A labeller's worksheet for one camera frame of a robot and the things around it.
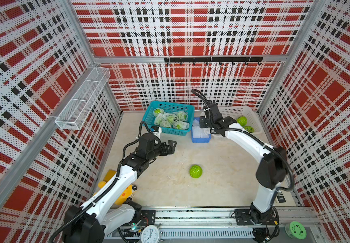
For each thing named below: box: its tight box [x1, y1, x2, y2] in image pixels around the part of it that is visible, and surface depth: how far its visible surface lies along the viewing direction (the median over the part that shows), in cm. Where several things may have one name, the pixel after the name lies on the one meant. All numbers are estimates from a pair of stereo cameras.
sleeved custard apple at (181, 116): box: [173, 111, 189, 122], surface depth 113 cm
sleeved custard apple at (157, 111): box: [153, 108, 165, 117], surface depth 113 cm
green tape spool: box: [284, 221, 308, 240], surface depth 68 cm
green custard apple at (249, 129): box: [243, 126, 255, 134], surface depth 103 cm
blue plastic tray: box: [191, 116, 212, 144], surface depth 103 cm
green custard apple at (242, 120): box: [236, 115, 248, 127], surface depth 110 cm
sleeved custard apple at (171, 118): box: [162, 112, 179, 126], surface depth 110 cm
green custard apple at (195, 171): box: [189, 165, 203, 179], surface depth 86 cm
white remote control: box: [276, 189, 287, 204], surface depth 80 cm
